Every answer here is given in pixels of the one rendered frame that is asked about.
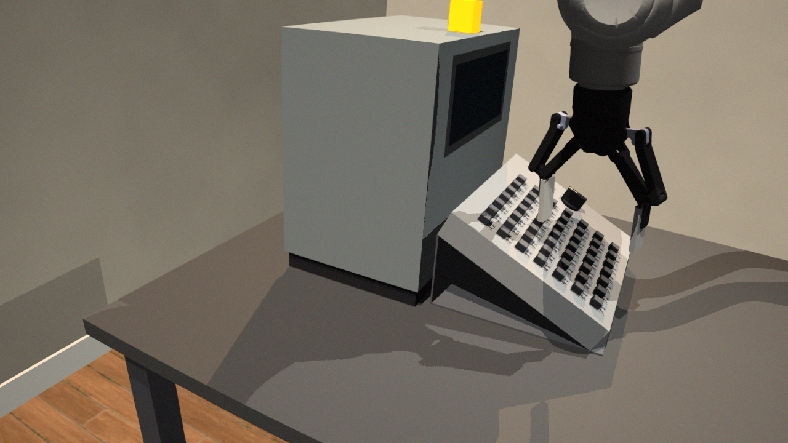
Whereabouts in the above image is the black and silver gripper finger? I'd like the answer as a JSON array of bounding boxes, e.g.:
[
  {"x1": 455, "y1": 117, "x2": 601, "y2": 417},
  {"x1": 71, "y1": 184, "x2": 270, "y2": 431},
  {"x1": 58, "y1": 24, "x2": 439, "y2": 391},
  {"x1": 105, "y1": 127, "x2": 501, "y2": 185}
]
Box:
[
  {"x1": 597, "y1": 127, "x2": 667, "y2": 253},
  {"x1": 528, "y1": 111, "x2": 590, "y2": 222}
]

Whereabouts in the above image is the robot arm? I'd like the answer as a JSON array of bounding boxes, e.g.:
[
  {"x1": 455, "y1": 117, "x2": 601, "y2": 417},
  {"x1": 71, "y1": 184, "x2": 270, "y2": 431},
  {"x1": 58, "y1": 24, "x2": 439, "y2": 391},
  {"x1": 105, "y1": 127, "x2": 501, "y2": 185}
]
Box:
[{"x1": 557, "y1": 0, "x2": 703, "y2": 90}]

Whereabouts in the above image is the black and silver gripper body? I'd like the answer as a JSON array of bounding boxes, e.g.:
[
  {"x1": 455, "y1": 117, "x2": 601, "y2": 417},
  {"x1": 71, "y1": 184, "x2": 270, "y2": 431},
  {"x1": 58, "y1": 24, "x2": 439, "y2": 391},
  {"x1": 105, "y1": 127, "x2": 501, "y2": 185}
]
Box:
[{"x1": 569, "y1": 83, "x2": 632, "y2": 156}]

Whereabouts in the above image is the grey machine cabinet with sloped keypad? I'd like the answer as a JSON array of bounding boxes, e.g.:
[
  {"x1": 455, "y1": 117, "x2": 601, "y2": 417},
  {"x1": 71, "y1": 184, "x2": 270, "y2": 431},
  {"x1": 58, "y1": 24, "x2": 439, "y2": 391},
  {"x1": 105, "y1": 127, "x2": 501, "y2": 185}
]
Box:
[{"x1": 282, "y1": 0, "x2": 630, "y2": 356}]

